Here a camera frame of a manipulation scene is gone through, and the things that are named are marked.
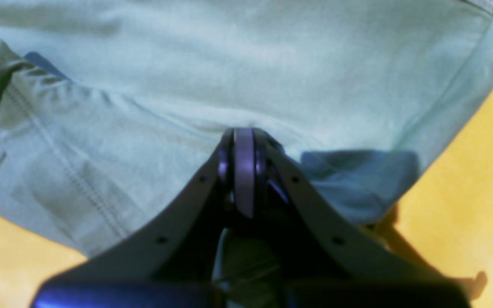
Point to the green T-shirt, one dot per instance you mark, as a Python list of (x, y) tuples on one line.
[(108, 107)]

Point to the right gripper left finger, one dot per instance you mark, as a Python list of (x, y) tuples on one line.
[(166, 264)]

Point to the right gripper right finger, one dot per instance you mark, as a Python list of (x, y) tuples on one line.
[(326, 262)]

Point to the yellow table cloth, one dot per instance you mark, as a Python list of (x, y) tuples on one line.
[(446, 219)]

